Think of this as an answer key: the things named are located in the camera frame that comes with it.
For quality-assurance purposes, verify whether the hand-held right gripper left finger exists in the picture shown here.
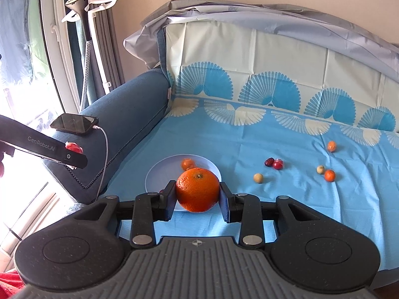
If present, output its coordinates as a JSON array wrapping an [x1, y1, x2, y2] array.
[[73, 180, 177, 248]]

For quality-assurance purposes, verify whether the grey cover sheet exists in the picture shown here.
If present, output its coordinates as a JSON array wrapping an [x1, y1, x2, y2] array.
[[123, 0, 399, 84]]

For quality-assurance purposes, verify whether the black smartphone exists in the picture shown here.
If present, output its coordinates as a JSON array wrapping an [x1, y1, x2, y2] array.
[[50, 114, 99, 136]]

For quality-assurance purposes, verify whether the large orange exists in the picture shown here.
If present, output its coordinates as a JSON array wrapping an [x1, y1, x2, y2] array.
[[175, 167, 220, 213]]

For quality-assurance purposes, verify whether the blue fan-patterned cloth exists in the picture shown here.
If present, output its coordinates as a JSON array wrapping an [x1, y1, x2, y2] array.
[[100, 22, 399, 273]]

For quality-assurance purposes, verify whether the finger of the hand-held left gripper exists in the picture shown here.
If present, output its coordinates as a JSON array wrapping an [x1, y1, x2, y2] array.
[[62, 151, 88, 169]]

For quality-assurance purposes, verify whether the pale blue plate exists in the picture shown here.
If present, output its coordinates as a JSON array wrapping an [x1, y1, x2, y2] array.
[[145, 155, 221, 212]]

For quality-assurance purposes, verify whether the green hanging garment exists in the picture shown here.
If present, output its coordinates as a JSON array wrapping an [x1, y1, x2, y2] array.
[[26, 0, 48, 80]]

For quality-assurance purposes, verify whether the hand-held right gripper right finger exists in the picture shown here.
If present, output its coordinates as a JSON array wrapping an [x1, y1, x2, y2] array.
[[219, 181, 318, 247]]

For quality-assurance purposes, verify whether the garment steamer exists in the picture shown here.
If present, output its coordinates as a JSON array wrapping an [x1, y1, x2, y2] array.
[[61, 0, 126, 113]]

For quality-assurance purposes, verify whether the red cloth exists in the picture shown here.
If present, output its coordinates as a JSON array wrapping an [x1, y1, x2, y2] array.
[[0, 272, 26, 299]]

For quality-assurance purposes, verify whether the light blue hanging garment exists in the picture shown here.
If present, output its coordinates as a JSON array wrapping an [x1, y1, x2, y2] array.
[[0, 0, 32, 84]]

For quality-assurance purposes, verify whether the white charging cable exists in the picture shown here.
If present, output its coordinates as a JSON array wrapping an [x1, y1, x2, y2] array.
[[93, 125, 109, 200]]

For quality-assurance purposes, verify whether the grey-green curtain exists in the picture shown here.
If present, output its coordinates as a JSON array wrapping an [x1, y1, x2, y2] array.
[[67, 0, 123, 106]]

